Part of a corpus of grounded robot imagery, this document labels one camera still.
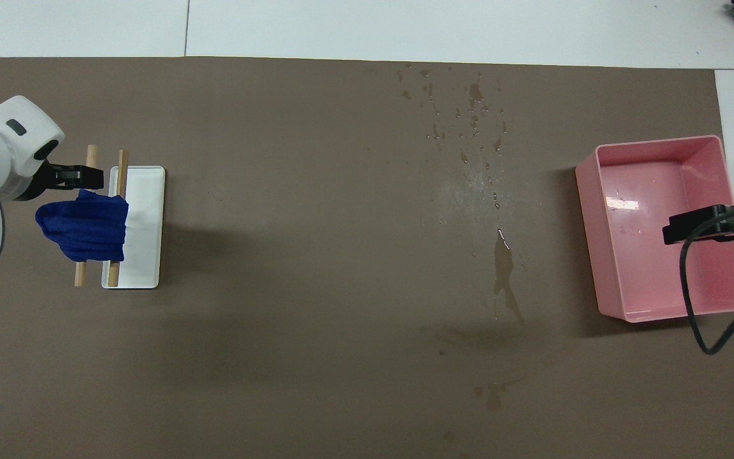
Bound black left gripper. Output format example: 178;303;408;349
20;161;104;202

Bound dark blue towel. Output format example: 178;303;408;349
34;189;129;263

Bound white towel rack base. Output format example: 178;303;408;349
101;166;166;290

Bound water puddle streak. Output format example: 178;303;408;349
490;228;527;326

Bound spilled water droplets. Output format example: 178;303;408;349
396;62;515;214

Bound pink plastic bin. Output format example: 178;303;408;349
575;135;734;323

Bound brown table mat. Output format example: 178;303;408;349
0;56;734;459

